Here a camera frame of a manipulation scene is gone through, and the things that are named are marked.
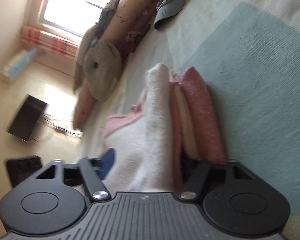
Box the pink and white knit sweater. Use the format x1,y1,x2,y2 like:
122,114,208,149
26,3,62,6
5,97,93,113
104,63,226,194

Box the grey pillow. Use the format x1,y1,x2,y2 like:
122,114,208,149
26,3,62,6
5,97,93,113
73,24,98,93

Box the air conditioner with blue cover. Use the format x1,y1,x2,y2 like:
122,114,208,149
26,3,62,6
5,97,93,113
0,47,45,84

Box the grey cat face cushion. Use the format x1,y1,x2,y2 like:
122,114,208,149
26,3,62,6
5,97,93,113
83,40,123,101

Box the red stick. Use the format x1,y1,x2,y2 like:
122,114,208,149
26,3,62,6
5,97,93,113
121,42,138,61

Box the left striped curtain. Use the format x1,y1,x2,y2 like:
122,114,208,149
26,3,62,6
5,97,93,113
21,26,79,58

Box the black hair clip with flower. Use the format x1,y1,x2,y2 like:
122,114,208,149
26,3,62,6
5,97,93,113
126,24,151,46

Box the grey folded cloth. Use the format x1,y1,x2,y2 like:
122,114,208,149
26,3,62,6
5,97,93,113
95,0,120,39

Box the window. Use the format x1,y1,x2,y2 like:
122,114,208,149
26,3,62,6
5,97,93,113
39,0,110,37

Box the floral cream rolled quilt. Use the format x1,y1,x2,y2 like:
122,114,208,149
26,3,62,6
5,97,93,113
72,0,160,129

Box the black wall television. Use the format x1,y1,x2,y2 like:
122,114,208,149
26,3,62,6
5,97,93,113
7,94,47,143

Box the white power strip on wall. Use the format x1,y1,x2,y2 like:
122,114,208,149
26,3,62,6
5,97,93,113
53,126,69,134

